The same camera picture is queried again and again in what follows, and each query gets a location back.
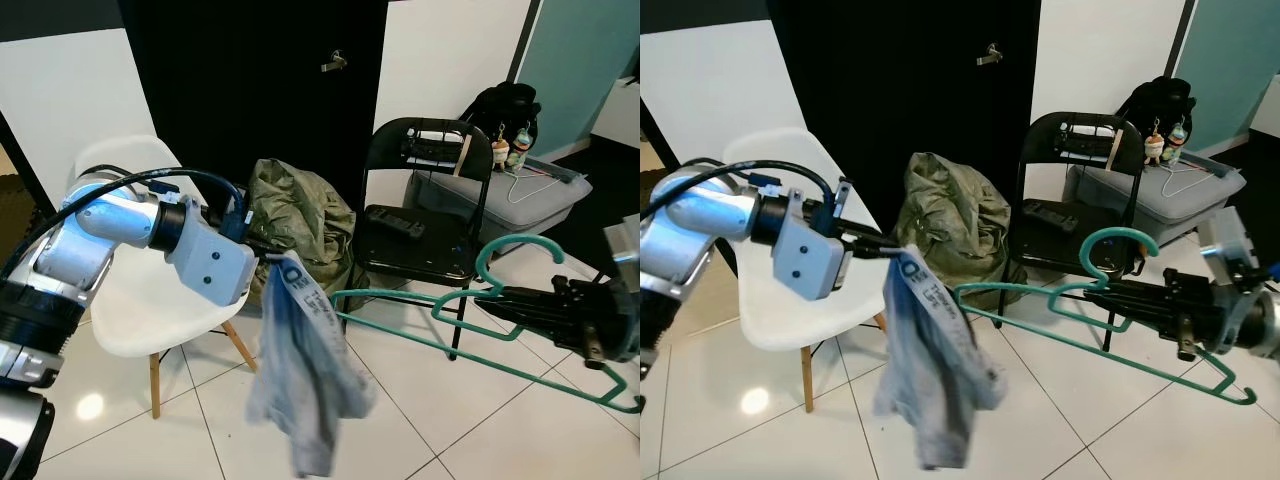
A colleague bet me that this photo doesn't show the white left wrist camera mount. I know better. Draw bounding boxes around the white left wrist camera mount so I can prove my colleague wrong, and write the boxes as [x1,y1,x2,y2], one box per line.
[163,215,258,311]
[775,212,856,301]

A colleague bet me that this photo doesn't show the black folding chair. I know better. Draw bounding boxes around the black folding chair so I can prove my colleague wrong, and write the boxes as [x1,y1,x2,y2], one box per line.
[1015,110,1151,353]
[355,117,494,363]

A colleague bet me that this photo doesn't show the green toy charm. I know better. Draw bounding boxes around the green toy charm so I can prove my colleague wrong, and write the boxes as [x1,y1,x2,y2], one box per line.
[508,120,534,169]
[1163,115,1191,161]

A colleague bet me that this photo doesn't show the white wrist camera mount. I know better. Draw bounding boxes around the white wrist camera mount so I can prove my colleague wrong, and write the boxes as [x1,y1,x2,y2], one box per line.
[163,215,258,311]
[775,212,856,301]
[603,213,641,301]
[1197,208,1280,346]

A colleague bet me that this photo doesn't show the grey shorts with lettered waistband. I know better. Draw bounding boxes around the grey shorts with lettered waistband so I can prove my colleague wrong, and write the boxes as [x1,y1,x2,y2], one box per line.
[872,245,1006,471]
[246,250,378,479]

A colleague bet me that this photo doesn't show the black backpack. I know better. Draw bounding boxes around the black backpack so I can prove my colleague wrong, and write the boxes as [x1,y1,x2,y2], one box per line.
[460,85,542,151]
[1115,78,1198,141]

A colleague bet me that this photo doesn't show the white wire hanger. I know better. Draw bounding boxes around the white wire hanger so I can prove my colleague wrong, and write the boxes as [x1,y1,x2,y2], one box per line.
[505,163,568,206]
[1158,160,1226,201]

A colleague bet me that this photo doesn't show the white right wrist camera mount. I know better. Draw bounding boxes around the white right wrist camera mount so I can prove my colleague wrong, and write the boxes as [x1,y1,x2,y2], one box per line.
[603,213,641,301]
[1197,208,1280,346]

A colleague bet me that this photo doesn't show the teal plastic hanger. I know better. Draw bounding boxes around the teal plastic hanger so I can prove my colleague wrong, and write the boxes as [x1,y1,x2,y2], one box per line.
[953,228,1259,406]
[330,236,641,415]

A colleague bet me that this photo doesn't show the olive green bag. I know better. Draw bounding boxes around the olive green bag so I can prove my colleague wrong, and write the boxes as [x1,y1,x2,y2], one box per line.
[245,158,368,293]
[897,152,1026,291]

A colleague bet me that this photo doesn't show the black electronic device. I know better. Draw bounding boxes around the black electronic device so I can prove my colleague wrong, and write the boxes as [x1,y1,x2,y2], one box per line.
[1060,120,1131,163]
[400,128,471,169]

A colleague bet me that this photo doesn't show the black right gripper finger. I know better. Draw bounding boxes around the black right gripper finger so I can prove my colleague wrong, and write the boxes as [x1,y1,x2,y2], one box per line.
[490,286,591,313]
[505,308,601,346]
[1100,305,1196,346]
[1085,282,1191,311]

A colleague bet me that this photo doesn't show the black door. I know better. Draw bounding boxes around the black door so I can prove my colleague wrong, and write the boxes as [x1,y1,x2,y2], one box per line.
[765,0,1041,216]
[118,0,391,241]

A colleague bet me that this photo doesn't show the white shell chair wooden legs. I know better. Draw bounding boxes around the white shell chair wooden legs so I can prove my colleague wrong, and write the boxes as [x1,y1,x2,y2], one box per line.
[73,135,286,421]
[720,127,891,413]

